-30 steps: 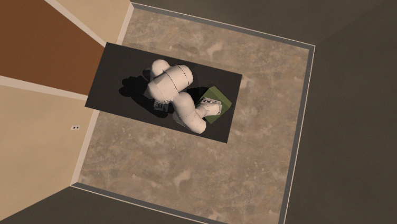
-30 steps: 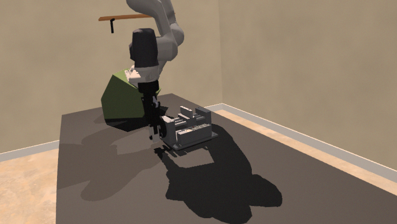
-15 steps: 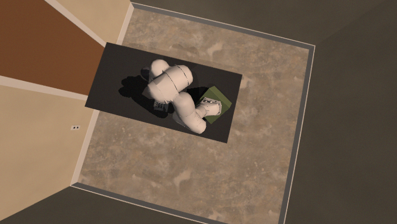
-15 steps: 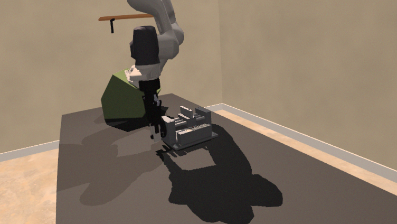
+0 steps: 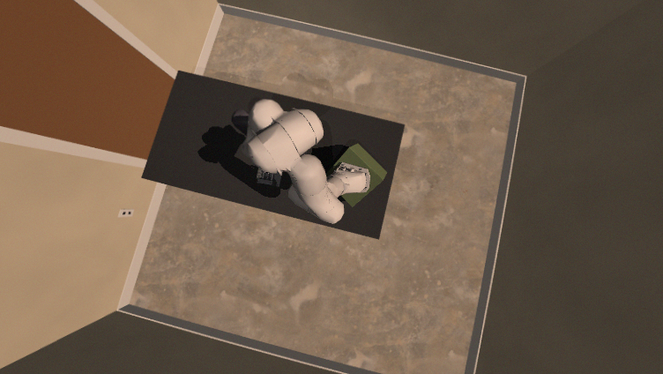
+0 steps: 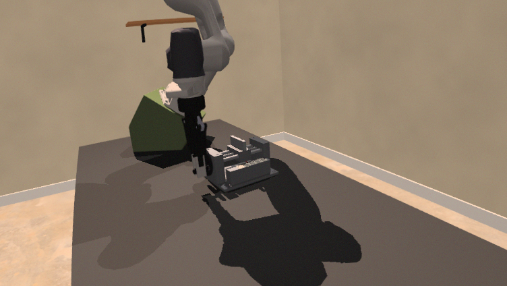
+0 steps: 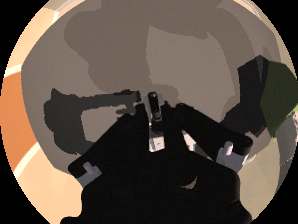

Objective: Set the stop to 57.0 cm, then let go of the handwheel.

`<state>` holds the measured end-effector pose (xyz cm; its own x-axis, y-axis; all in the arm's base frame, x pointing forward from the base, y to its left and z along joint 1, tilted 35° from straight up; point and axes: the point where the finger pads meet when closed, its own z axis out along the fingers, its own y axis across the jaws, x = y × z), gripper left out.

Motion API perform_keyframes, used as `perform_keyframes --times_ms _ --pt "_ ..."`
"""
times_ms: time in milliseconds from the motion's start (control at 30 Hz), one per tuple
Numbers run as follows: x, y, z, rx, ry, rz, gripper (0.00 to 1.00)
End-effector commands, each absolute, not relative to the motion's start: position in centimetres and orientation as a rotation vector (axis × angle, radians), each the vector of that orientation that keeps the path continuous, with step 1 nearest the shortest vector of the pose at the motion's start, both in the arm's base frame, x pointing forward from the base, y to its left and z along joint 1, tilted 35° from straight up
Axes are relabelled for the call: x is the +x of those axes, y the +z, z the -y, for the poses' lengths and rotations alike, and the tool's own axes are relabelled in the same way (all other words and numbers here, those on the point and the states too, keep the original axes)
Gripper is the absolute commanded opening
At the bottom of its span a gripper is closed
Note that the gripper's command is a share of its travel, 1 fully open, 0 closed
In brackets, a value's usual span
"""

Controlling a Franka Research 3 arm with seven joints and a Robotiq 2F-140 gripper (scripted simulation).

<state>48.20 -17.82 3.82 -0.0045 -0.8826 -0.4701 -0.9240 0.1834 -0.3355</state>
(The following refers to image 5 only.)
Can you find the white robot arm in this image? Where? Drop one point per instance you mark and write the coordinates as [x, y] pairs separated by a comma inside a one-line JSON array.
[[280, 146]]

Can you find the grey bench vise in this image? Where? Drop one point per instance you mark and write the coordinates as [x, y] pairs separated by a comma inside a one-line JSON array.
[[268, 178]]

